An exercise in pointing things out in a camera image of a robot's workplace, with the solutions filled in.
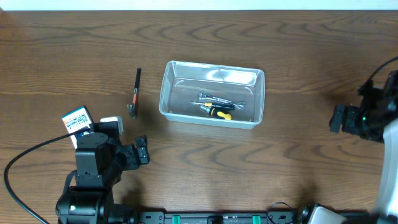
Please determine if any left black cable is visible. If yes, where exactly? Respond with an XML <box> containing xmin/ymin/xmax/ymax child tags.
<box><xmin>2</xmin><ymin>126</ymin><xmax>91</xmax><ymax>224</ymax></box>

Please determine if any blue white card box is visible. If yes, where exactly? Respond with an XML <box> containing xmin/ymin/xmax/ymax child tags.
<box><xmin>62</xmin><ymin>106</ymin><xmax>93</xmax><ymax>149</ymax></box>

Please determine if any black cable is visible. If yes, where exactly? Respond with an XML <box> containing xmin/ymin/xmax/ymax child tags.
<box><xmin>2</xmin><ymin>126</ymin><xmax>91</xmax><ymax>224</ymax></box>
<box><xmin>366</xmin><ymin>55</ymin><xmax>398</xmax><ymax>83</ymax></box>

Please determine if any clear plastic container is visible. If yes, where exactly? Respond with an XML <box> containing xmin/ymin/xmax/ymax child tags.
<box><xmin>159</xmin><ymin>61</ymin><xmax>266</xmax><ymax>129</ymax></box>

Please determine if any thin black precision screwdriver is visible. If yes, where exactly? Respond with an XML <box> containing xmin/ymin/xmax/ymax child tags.
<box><xmin>191</xmin><ymin>101</ymin><xmax>235</xmax><ymax>111</ymax></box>

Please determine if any silver combination wrench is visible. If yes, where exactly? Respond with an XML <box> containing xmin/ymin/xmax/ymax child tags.
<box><xmin>198</xmin><ymin>93</ymin><xmax>246</xmax><ymax>109</ymax></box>

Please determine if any right black cable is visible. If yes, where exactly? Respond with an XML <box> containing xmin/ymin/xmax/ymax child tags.
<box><xmin>366</xmin><ymin>55</ymin><xmax>398</xmax><ymax>83</ymax></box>

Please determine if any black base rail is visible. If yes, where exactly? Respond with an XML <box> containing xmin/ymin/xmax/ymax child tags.
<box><xmin>138</xmin><ymin>210</ymin><xmax>308</xmax><ymax>224</ymax></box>

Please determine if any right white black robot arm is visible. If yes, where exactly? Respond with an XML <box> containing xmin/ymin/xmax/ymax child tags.
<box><xmin>294</xmin><ymin>70</ymin><xmax>397</xmax><ymax>223</ymax></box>

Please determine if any stubby yellow black screwdriver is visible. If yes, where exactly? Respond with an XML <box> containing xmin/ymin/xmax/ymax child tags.
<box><xmin>200</xmin><ymin>106</ymin><xmax>232</xmax><ymax>120</ymax></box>

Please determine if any small black claw hammer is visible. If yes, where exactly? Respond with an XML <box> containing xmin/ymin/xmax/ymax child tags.
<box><xmin>127</xmin><ymin>68</ymin><xmax>142</xmax><ymax>119</ymax></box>

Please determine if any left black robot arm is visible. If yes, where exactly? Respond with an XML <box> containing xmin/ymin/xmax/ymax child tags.
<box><xmin>55</xmin><ymin>133</ymin><xmax>150</xmax><ymax>224</ymax></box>

